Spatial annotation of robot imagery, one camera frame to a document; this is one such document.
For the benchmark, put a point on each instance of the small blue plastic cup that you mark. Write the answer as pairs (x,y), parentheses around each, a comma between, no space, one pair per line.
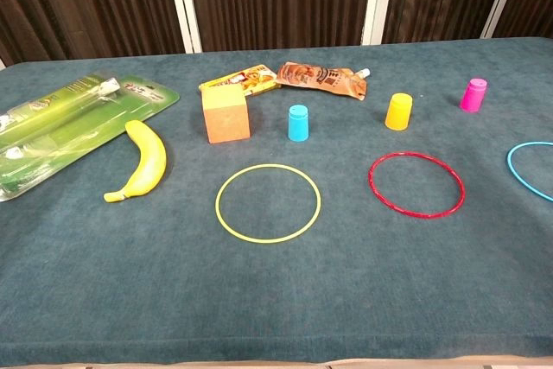
(298,125)

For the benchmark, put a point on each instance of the orange foam cube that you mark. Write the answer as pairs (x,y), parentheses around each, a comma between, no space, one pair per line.
(226,120)

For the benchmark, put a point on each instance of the yellow snack box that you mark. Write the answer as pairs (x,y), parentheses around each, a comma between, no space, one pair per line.
(255,79)

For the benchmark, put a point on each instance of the brown spout pouch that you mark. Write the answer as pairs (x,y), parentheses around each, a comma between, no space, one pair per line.
(319,77)

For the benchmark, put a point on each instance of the yellow toy banana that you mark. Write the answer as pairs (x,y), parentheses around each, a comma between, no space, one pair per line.
(149,161)

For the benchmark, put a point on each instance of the teal table cloth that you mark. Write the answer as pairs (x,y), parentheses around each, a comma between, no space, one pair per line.
(276,291)

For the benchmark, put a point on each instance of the small orange plastic cup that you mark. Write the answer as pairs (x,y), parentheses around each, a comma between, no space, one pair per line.
(398,112)

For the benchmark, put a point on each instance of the small pink plastic cup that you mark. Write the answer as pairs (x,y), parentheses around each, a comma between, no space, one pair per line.
(473,97)

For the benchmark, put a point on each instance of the green blister pack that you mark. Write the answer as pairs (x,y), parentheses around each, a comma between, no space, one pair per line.
(65,122)

